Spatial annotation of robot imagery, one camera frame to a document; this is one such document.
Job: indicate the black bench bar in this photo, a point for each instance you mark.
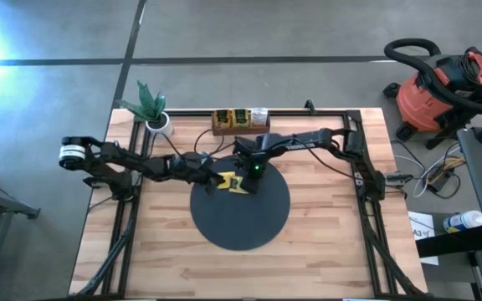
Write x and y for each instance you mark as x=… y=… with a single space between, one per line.
x=446 y=244

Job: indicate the white paper sheet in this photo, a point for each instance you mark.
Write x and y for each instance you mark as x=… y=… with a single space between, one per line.
x=418 y=221

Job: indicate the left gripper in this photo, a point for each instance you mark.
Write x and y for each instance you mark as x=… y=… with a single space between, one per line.
x=195 y=169

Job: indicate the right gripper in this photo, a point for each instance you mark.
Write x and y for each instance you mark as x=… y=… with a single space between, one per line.
x=253 y=154

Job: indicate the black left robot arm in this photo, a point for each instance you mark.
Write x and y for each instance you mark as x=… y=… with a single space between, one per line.
x=140 y=165

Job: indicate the wooden tea organizer box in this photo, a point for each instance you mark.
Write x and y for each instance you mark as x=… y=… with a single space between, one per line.
x=241 y=131

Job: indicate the orange shop vacuum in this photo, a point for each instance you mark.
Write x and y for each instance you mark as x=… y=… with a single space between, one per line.
x=421 y=104

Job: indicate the yellow lemon tea bag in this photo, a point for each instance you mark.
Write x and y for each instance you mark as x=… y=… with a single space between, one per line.
x=225 y=180

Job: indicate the white blue spray can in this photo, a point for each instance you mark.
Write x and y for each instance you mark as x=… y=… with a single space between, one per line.
x=463 y=221

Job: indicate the black power adapter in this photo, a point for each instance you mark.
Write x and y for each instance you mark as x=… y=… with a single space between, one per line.
x=439 y=182

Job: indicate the white orange Tazo tea bag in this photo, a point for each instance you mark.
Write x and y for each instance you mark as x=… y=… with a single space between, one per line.
x=259 y=117

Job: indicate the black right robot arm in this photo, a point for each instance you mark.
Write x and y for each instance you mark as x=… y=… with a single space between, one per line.
x=308 y=140

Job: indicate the round dark woven placemat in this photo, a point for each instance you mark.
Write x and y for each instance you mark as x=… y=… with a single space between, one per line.
x=241 y=226

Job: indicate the snake plant in white pot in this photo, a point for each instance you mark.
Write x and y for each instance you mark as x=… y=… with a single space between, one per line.
x=160 y=125

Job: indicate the green lemon tea bag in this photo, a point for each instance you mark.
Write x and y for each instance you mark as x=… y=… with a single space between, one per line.
x=241 y=118
x=237 y=186

